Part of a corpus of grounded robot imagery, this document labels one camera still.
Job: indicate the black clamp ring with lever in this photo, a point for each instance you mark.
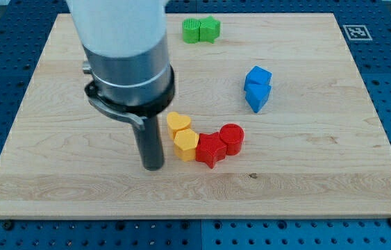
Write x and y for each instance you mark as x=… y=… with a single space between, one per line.
x=130 y=90

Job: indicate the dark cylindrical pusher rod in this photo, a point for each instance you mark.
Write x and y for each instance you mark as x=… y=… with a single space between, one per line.
x=149 y=143

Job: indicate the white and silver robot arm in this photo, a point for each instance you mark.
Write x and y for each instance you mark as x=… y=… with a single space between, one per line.
x=125 y=42

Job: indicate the yellow hexagon block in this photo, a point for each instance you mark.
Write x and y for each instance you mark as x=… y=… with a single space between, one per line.
x=185 y=144

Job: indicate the blue cube block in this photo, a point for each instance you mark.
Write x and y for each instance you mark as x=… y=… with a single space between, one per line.
x=257 y=76

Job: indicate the yellow heart block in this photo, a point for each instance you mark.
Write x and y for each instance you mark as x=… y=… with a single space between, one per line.
x=176 y=123

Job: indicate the red star block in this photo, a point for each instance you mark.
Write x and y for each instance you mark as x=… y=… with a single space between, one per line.
x=210 y=149

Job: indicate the red cylinder block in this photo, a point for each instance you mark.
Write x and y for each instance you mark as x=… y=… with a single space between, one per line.
x=232 y=135

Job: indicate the green cylinder block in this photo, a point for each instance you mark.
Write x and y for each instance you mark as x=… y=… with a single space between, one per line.
x=190 y=27

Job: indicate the green star block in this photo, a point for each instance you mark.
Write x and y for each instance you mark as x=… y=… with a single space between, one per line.
x=209 y=29

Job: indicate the blue triangle block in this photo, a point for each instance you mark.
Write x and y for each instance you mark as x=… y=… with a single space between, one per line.
x=257 y=96

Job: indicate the wooden board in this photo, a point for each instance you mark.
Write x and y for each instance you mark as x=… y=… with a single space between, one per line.
x=315 y=150

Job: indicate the fiducial marker tag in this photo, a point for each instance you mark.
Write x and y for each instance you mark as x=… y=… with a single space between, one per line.
x=357 y=32

